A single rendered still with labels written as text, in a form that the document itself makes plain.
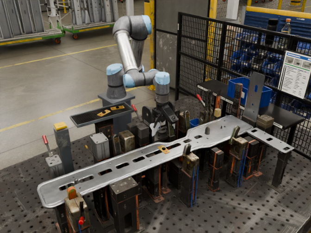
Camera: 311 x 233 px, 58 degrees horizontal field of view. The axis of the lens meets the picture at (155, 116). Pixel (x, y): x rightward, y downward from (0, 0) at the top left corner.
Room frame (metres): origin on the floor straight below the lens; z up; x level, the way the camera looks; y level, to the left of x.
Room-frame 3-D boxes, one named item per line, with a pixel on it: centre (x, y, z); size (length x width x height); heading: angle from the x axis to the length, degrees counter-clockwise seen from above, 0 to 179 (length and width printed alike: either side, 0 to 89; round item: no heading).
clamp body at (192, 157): (1.26, -0.19, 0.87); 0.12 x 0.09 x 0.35; 33
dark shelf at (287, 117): (2.03, -0.70, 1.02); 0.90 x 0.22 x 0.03; 33
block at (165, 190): (1.39, -0.04, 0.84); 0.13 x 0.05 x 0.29; 33
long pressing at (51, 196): (1.36, -0.04, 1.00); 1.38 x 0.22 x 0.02; 123
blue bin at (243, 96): (2.01, -0.72, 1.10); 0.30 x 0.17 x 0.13; 27
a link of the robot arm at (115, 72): (1.94, 0.29, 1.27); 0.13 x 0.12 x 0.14; 109
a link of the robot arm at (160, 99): (1.39, -0.03, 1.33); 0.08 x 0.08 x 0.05
